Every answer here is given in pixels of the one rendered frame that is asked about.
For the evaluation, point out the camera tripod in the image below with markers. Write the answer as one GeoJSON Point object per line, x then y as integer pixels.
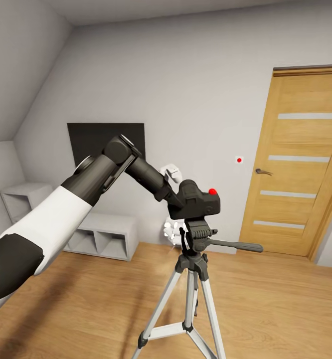
{"type": "Point", "coordinates": [191, 259]}

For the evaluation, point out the door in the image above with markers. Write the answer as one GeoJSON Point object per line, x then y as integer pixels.
{"type": "Point", "coordinates": [289, 204]}

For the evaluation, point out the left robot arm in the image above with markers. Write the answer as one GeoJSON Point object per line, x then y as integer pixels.
{"type": "Point", "coordinates": [31, 245]}

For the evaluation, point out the electric switch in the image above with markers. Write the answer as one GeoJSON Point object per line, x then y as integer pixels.
{"type": "Point", "coordinates": [239, 160]}

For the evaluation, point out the wall mounted tv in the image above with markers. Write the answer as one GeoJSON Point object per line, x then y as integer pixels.
{"type": "Point", "coordinates": [89, 139]}

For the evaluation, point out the bookcase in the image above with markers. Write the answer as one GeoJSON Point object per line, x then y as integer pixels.
{"type": "Point", "coordinates": [22, 198]}

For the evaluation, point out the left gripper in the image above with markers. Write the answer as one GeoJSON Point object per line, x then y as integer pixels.
{"type": "Point", "coordinates": [155, 182]}

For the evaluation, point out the digital camera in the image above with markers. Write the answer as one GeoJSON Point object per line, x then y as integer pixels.
{"type": "Point", "coordinates": [195, 202]}

